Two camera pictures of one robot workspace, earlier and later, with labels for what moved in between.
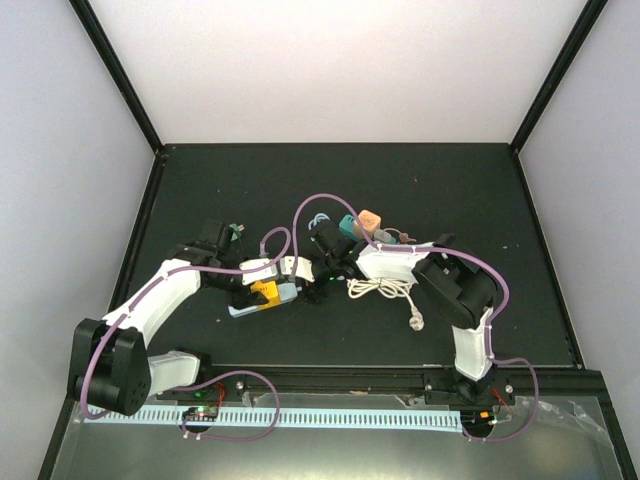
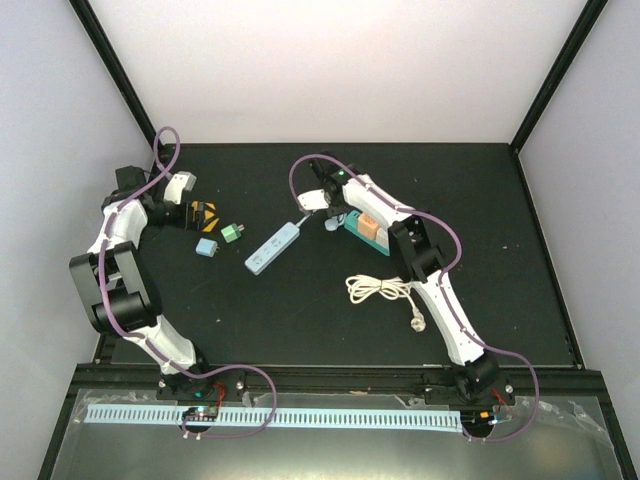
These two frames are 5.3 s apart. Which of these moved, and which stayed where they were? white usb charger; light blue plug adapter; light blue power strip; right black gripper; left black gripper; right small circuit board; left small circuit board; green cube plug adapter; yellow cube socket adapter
Moved: light blue power strip; light blue plug adapter; right black gripper; left black gripper; yellow cube socket adapter
Stayed: white usb charger; right small circuit board; left small circuit board; green cube plug adapter
